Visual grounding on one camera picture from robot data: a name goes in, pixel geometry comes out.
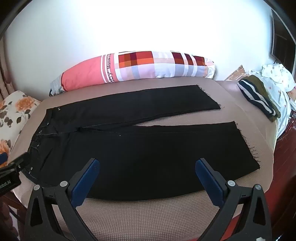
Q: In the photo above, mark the black pants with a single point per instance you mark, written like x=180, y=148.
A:
x=143, y=150

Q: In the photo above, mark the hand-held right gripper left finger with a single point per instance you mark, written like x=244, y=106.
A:
x=86, y=179

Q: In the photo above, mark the pink checkered bolster pillow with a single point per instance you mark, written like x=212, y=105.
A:
x=92, y=74

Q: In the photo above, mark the olive green garment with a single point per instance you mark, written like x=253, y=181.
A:
x=260, y=84

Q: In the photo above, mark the brown patterned cloth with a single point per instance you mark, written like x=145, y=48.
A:
x=238, y=73

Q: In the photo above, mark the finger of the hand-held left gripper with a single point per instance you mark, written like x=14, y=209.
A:
x=22, y=161
x=3, y=160

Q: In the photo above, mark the white printed cloth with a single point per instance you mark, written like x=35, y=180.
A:
x=279, y=78

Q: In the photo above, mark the dark wall frame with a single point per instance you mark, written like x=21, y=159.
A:
x=281, y=44

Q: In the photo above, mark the white floral pillow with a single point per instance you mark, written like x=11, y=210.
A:
x=16, y=111

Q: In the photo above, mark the navy white striped garment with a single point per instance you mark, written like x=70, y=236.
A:
x=254, y=95

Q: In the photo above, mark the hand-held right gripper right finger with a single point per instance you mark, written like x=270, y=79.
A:
x=208, y=179

